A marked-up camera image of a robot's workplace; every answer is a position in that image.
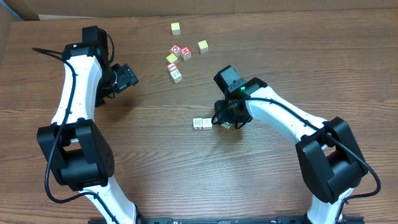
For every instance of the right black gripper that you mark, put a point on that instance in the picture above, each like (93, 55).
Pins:
(230, 115)

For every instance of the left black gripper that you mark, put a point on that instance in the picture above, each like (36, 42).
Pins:
(127, 78)

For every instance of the green F letter block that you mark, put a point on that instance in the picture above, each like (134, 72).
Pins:
(226, 125)

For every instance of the plain cream block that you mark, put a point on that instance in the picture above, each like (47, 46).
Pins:
(206, 123)

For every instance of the cream block red X side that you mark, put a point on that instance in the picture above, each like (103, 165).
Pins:
(197, 123)

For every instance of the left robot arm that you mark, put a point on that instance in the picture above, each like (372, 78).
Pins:
(80, 162)

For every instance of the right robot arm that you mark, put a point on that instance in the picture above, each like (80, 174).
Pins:
(330, 159)

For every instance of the red I letter block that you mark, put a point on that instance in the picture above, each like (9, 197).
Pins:
(171, 67)

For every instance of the yellow block left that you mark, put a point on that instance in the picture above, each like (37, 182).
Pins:
(172, 58)

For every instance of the cream picture block yellow side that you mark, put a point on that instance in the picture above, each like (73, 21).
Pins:
(176, 76)

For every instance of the red C letter block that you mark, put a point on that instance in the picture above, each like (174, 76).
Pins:
(176, 50)

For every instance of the red M letter block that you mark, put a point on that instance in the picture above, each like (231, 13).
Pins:
(186, 53)

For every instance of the yellow block far top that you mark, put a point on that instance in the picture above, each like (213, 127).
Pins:
(175, 28)

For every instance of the yellow block right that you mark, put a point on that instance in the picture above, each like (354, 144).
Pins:
(203, 46)

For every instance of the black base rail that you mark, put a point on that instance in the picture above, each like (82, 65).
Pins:
(227, 221)

